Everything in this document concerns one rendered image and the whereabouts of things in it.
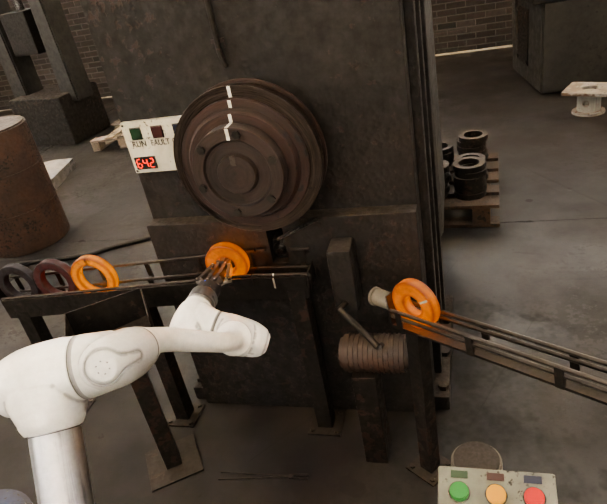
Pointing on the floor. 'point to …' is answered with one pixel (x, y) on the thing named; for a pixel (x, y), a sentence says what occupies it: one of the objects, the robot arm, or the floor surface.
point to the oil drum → (11, 188)
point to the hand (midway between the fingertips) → (226, 258)
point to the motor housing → (365, 400)
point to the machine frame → (364, 47)
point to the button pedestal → (514, 487)
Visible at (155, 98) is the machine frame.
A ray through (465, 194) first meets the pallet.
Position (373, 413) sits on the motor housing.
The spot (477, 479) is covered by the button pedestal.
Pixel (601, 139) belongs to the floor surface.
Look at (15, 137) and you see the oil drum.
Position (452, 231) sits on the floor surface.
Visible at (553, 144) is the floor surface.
